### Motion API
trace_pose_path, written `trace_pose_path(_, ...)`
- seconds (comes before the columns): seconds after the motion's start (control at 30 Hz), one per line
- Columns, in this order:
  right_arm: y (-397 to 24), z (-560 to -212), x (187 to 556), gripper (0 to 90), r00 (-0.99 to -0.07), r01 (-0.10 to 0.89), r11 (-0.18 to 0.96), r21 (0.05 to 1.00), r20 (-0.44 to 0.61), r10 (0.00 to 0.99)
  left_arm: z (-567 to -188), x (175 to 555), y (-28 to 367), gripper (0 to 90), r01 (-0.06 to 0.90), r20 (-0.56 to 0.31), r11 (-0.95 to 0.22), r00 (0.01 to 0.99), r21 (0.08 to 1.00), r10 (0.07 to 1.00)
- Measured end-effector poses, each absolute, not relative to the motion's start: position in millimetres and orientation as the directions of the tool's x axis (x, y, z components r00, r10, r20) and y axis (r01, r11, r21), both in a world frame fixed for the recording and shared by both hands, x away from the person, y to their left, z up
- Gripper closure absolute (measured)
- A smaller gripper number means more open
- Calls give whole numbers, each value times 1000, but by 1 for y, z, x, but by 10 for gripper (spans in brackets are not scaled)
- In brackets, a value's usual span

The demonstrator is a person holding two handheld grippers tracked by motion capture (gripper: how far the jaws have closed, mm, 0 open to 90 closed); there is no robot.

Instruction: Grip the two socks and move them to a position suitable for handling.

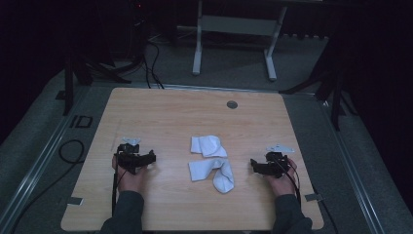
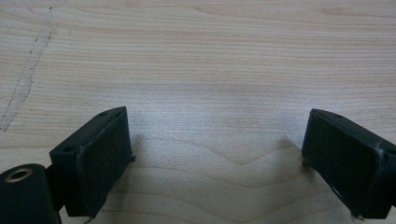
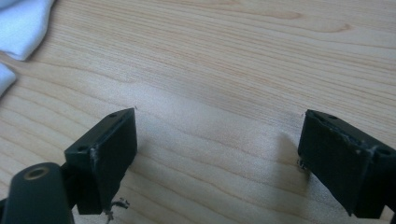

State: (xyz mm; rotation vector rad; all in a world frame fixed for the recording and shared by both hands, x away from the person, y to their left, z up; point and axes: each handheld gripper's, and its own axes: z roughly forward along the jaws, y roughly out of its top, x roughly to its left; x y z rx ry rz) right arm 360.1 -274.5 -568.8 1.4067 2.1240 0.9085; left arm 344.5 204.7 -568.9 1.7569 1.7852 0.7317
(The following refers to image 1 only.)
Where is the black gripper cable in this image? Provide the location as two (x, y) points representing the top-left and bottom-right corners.
(111, 169), (129, 217)
(276, 155), (303, 213)

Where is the white desk frame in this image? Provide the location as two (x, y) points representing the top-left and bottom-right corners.
(192, 0), (288, 82)

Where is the metal floor rail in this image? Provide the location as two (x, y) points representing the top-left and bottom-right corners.
(319, 97), (388, 234)
(0, 86), (93, 234)

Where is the black cable bundle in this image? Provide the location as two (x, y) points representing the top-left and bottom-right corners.
(141, 38), (166, 90)

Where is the black metal stand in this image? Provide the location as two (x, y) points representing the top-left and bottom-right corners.
(62, 48), (145, 117)
(279, 38), (358, 132)

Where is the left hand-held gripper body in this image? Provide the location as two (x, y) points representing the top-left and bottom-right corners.
(115, 137), (149, 176)

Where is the black floor cable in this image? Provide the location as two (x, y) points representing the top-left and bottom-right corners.
(11, 139), (86, 234)

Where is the person's left hand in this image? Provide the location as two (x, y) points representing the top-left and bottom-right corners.
(111, 155), (154, 194)

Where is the grey tape piece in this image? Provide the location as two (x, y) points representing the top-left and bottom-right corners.
(304, 193), (325, 203)
(66, 196), (85, 207)

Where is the white sock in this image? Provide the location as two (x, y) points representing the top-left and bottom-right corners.
(190, 135), (229, 159)
(188, 157), (236, 195)

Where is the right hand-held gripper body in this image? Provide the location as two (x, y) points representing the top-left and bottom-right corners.
(264, 143), (296, 179)

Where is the person's right hand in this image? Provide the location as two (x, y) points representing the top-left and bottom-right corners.
(264, 158), (298, 198)

